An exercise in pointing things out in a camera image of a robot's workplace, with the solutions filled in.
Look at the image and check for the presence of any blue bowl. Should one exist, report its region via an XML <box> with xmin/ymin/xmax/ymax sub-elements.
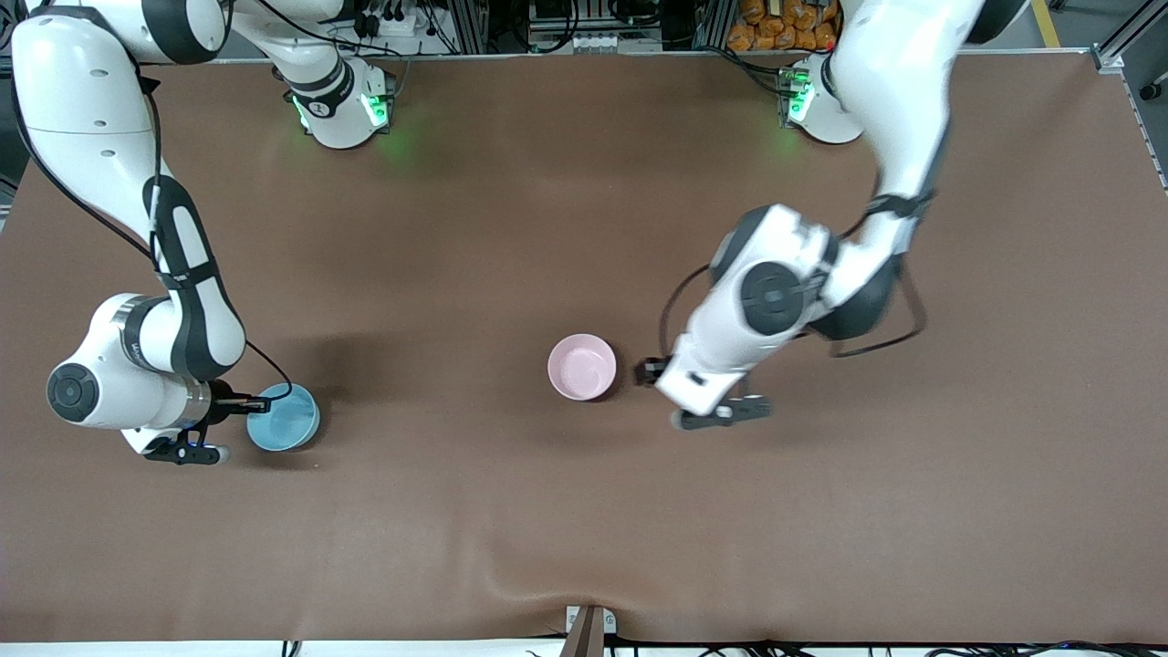
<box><xmin>245</xmin><ymin>383</ymin><xmax>322</xmax><ymax>454</ymax></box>

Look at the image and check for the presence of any pink bowl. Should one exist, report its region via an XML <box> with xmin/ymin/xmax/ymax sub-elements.
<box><xmin>547</xmin><ymin>333</ymin><xmax>618</xmax><ymax>402</ymax></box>

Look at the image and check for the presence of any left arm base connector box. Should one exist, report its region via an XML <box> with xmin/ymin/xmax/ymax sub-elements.
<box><xmin>777</xmin><ymin>66</ymin><xmax>816</xmax><ymax>128</ymax></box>

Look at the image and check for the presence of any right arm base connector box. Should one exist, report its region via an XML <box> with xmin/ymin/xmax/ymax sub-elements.
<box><xmin>362</xmin><ymin>71</ymin><xmax>397</xmax><ymax>130</ymax></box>

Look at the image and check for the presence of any brown table mat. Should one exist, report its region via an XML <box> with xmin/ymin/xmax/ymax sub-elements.
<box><xmin>0</xmin><ymin>52</ymin><xmax>1168</xmax><ymax>645</ymax></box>

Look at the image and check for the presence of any white connector block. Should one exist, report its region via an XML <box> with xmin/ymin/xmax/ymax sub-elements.
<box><xmin>573</xmin><ymin>31</ymin><xmax>641</xmax><ymax>54</ymax></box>

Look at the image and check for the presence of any orange snack pile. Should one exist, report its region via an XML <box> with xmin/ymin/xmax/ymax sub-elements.
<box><xmin>727</xmin><ymin>0</ymin><xmax>842</xmax><ymax>53</ymax></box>

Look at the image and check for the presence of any white power strip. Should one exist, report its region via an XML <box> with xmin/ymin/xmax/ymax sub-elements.
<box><xmin>351</xmin><ymin>0</ymin><xmax>421</xmax><ymax>39</ymax></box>

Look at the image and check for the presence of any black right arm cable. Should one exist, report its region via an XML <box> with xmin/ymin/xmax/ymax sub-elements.
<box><xmin>9</xmin><ymin>55</ymin><xmax>294</xmax><ymax>405</ymax></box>

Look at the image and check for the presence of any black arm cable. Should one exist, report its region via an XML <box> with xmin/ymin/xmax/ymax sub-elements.
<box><xmin>658</xmin><ymin>263</ymin><xmax>929</xmax><ymax>361</ymax></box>
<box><xmin>9</xmin><ymin>55</ymin><xmax>294</xmax><ymax>405</ymax></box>

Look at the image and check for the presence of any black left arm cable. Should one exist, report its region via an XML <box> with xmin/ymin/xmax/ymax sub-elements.
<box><xmin>658</xmin><ymin>263</ymin><xmax>929</xmax><ymax>361</ymax></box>

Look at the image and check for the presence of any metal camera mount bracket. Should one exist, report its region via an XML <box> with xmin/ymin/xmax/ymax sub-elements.
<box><xmin>561</xmin><ymin>604</ymin><xmax>619</xmax><ymax>657</ymax></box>

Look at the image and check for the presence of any aluminium frame post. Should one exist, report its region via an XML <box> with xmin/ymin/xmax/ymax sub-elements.
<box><xmin>445</xmin><ymin>0</ymin><xmax>490</xmax><ymax>56</ymax></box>
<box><xmin>692</xmin><ymin>0</ymin><xmax>736</xmax><ymax>52</ymax></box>

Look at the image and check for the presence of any aluminium corner frame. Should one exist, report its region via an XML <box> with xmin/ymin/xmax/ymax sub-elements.
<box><xmin>1090</xmin><ymin>0</ymin><xmax>1168</xmax><ymax>112</ymax></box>

